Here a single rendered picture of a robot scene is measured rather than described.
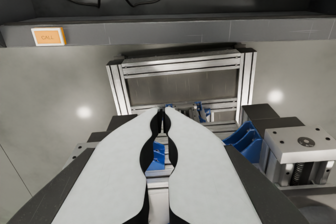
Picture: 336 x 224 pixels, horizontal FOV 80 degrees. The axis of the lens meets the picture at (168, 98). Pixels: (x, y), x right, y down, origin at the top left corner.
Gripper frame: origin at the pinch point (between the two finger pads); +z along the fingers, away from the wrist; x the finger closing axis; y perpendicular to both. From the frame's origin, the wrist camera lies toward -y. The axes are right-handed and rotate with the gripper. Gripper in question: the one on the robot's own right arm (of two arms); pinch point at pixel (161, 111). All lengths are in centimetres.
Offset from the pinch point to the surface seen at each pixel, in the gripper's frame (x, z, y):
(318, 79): 106, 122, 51
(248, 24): 14.8, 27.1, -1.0
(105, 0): -13.3, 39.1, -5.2
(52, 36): -19.9, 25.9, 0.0
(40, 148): -111, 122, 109
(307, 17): 25.1, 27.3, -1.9
